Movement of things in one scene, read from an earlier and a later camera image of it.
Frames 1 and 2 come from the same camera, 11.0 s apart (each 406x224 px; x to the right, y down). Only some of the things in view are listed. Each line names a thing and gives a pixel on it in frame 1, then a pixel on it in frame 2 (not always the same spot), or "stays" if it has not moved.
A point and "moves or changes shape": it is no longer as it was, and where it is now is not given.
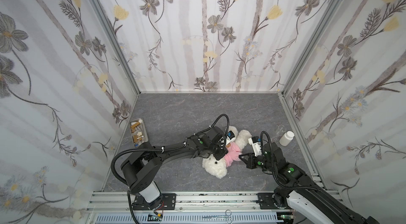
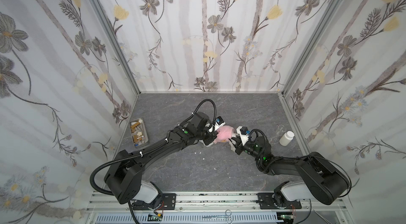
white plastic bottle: (286, 138) stays
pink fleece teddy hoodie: (233, 154) → (225, 132)
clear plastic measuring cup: (280, 129) stays
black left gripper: (217, 149) → (209, 135)
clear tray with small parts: (138, 131) stays
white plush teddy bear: (218, 168) moves or changes shape
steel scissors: (227, 216) stays
